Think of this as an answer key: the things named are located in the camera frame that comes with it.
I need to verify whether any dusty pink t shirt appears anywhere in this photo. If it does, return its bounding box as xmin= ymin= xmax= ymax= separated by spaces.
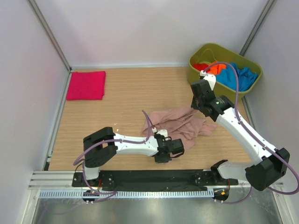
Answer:
xmin=141 ymin=107 xmax=217 ymax=151

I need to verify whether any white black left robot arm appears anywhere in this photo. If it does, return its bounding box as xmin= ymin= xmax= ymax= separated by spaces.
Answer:
xmin=82 ymin=127 xmax=185 ymax=187

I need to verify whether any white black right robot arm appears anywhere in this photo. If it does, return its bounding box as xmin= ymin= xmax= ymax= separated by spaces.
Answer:
xmin=191 ymin=79 xmax=290 ymax=191

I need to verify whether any orange t shirt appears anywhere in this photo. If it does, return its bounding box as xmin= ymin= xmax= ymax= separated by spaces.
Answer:
xmin=206 ymin=61 xmax=227 ymax=75

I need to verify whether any red t shirt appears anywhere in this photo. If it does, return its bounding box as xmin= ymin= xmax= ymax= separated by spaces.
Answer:
xmin=192 ymin=63 xmax=210 ymax=72

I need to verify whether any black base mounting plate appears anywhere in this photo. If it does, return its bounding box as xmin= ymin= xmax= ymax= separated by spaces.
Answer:
xmin=71 ymin=169 xmax=239 ymax=192

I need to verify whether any olive green plastic bin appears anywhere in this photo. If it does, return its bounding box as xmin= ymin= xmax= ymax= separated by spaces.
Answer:
xmin=186 ymin=43 xmax=263 ymax=103

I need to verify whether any blue t shirt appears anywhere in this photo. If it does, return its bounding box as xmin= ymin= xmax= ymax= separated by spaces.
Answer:
xmin=216 ymin=63 xmax=258 ymax=91

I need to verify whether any folded magenta t shirt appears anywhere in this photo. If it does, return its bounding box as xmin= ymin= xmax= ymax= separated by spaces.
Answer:
xmin=66 ymin=71 xmax=106 ymax=101

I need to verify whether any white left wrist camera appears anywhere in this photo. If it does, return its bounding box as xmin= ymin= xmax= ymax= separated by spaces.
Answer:
xmin=152 ymin=127 xmax=168 ymax=138

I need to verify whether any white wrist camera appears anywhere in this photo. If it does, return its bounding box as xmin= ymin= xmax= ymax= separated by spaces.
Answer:
xmin=152 ymin=127 xmax=168 ymax=138
xmin=199 ymin=70 xmax=216 ymax=91

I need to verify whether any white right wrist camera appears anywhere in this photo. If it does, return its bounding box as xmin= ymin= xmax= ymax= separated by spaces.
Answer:
xmin=199 ymin=70 xmax=216 ymax=91

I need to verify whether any white slotted cable duct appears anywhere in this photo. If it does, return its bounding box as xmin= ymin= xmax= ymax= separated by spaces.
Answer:
xmin=39 ymin=189 xmax=214 ymax=199

